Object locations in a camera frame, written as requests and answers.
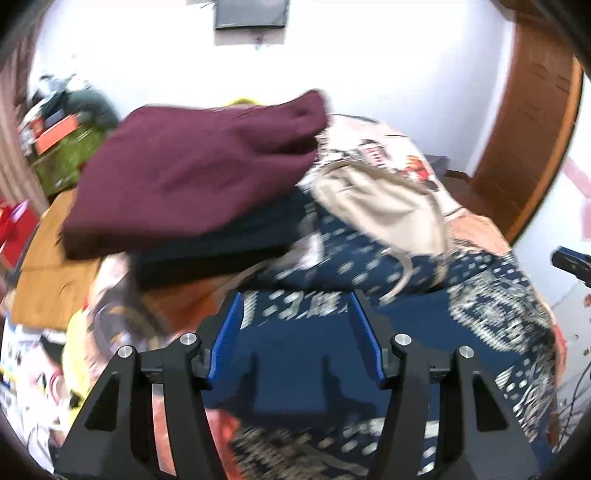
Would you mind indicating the orange box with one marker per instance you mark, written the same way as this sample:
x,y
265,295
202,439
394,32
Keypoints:
x,y
56,133

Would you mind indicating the beige garment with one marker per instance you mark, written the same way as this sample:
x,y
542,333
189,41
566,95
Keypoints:
x,y
401,215

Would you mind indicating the yellow garment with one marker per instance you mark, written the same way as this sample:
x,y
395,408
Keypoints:
x,y
74,358

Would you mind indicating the red plush toy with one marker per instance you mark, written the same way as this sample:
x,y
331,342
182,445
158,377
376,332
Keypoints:
x,y
18,222

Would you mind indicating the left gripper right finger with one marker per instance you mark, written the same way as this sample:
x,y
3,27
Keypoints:
x,y
479,436

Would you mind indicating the small wall monitor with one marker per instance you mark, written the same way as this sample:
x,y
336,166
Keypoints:
x,y
238,14

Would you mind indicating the green covered side table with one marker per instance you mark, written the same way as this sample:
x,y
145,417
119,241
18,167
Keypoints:
x,y
58,169

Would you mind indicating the brown wooden door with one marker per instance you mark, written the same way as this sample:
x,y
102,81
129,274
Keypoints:
x,y
534,125

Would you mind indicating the maroon folded garment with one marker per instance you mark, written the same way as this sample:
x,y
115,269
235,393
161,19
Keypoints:
x,y
168,172

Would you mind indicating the printed bed sheet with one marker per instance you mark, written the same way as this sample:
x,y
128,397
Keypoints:
x,y
152,319

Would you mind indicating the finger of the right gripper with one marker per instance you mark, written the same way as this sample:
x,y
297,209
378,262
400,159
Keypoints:
x,y
575,263

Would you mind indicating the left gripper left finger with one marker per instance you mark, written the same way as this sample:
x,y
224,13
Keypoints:
x,y
113,434

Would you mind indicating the black folded garment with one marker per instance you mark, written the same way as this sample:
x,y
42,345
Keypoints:
x,y
263,234

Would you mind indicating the navy patterned garment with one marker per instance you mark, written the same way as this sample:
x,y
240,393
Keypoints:
x,y
296,399

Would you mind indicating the yellow foam tube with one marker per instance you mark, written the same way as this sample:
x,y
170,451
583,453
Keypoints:
x,y
242,102

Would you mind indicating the wooden lap desk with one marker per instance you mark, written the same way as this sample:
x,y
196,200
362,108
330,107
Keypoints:
x,y
51,288

